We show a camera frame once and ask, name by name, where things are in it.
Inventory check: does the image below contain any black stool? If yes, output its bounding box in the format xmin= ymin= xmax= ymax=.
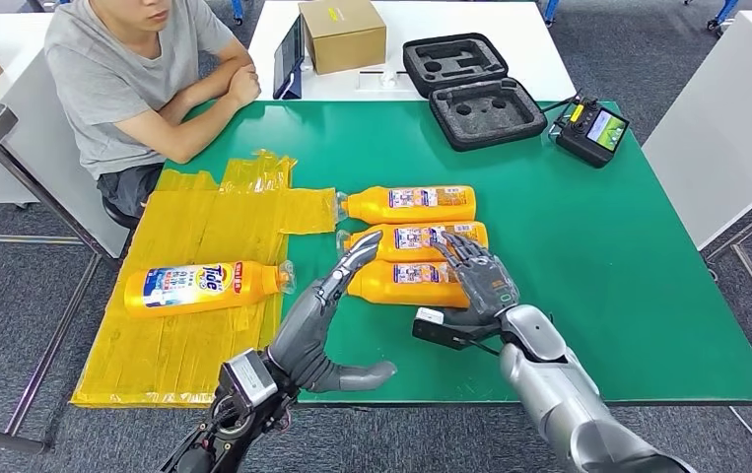
xmin=102 ymin=194 xmax=144 ymax=230

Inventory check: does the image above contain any green top work table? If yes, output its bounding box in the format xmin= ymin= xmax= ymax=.
xmin=163 ymin=100 xmax=752 ymax=419

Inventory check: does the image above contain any white table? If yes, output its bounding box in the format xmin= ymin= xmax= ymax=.
xmin=641 ymin=11 xmax=752 ymax=251
xmin=0 ymin=13 xmax=132 ymax=259
xmin=247 ymin=0 xmax=577 ymax=102

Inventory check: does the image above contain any closed cardboard box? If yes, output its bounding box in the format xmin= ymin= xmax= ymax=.
xmin=298 ymin=0 xmax=388 ymax=76

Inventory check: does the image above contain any orange detergent bottle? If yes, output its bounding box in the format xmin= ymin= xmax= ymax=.
xmin=336 ymin=222 xmax=490 ymax=264
xmin=123 ymin=259 xmax=297 ymax=319
xmin=336 ymin=185 xmax=478 ymax=226
xmin=346 ymin=259 xmax=475 ymax=309

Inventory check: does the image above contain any black foam-lined case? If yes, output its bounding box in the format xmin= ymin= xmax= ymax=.
xmin=402 ymin=33 xmax=549 ymax=153

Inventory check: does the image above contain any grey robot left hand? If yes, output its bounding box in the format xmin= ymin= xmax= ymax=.
xmin=265 ymin=230 xmax=397 ymax=394

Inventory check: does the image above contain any dark tablet on stand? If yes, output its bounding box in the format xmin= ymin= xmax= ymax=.
xmin=272 ymin=15 xmax=308 ymax=101

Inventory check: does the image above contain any black remote controller with screen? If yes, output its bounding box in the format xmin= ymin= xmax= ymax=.
xmin=549 ymin=93 xmax=631 ymax=169

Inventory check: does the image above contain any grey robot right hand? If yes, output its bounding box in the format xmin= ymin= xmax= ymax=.
xmin=429 ymin=230 xmax=521 ymax=328

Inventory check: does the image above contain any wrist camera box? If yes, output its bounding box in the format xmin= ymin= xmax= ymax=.
xmin=411 ymin=306 xmax=501 ymax=352
xmin=218 ymin=349 xmax=280 ymax=416

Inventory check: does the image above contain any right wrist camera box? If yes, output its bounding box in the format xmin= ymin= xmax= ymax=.
xmin=411 ymin=306 xmax=501 ymax=352

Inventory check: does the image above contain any yellow plastic sheet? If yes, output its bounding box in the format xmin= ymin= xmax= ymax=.
xmin=71 ymin=151 xmax=339 ymax=409

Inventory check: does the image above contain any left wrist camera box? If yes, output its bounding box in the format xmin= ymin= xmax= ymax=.
xmin=218 ymin=349 xmax=280 ymax=416

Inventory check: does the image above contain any person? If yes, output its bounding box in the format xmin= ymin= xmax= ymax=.
xmin=43 ymin=0 xmax=262 ymax=220

